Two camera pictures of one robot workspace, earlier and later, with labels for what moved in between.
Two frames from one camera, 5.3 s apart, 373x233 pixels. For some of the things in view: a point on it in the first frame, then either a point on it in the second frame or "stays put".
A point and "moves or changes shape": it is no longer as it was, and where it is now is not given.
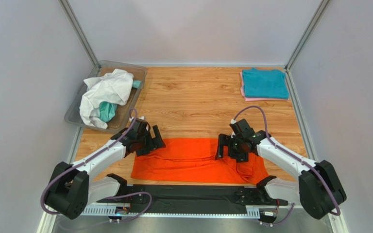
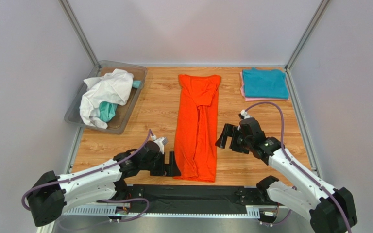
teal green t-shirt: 108,109 stays put
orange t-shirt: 194,158 moves or changes shape
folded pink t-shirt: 255,99 stays put
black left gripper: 154,143 to 166,169
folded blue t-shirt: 265,84 stays put
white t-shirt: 115,86 stays put
